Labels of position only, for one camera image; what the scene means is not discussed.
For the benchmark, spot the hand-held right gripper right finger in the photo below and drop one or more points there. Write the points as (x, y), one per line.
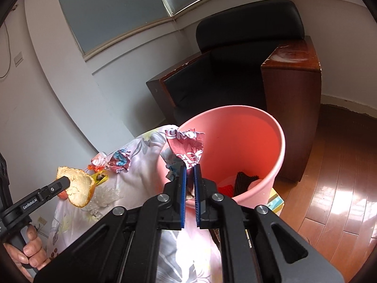
(198, 200)

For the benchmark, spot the black leather wooden armchair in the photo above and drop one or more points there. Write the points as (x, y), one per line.
(221, 73)

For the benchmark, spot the red white printed wrapper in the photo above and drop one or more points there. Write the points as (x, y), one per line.
(185, 144)

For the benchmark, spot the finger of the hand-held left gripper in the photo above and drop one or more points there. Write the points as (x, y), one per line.
(54, 188)

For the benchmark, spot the frosted glass window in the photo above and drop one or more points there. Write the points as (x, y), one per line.
(117, 11)

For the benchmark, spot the orange peel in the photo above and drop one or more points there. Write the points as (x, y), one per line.
(79, 188)

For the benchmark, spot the yellow wrapper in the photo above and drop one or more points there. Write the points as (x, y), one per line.
(95, 179)

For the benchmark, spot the wall power socket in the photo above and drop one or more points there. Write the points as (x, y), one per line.
(41, 221)

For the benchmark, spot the clear plastic bag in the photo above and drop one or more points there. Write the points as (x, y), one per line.
(104, 197)

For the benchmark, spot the black foam fruit net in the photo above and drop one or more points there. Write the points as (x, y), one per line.
(243, 182)

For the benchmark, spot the red foam fruit net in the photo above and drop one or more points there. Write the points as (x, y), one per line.
(226, 190)

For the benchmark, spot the orange wrapper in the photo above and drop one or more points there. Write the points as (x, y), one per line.
(94, 168)

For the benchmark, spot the striped cardboard box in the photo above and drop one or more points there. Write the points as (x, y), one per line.
(277, 203)

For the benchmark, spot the pink white wrapper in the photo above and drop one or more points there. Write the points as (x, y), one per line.
(100, 159)

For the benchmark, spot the red wrapper with blue print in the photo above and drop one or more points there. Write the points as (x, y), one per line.
(119, 159)

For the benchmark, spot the white wall switch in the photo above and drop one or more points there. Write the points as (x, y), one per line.
(18, 59)

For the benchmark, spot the pink plastic bucket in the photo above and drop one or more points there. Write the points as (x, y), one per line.
(235, 141)

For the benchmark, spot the person's left hand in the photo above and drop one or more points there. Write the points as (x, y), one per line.
(31, 249)

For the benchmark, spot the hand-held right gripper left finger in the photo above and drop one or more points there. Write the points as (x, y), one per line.
(183, 200)

